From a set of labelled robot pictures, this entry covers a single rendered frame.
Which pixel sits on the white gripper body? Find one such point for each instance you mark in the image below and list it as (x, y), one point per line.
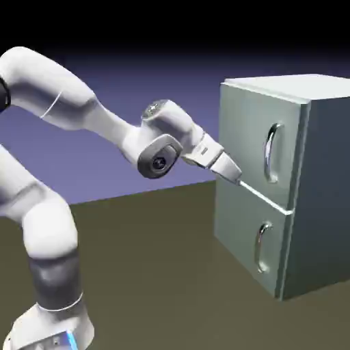
(225, 165)

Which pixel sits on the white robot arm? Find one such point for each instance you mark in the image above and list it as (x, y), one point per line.
(68, 101)

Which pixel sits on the large grey-green cabinet door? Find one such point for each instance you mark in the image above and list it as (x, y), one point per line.
(246, 142)

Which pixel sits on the small grey-green cabinet door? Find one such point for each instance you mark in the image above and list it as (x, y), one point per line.
(240, 232)

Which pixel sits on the grey-green cabinet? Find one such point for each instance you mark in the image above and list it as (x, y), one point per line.
(322, 191)

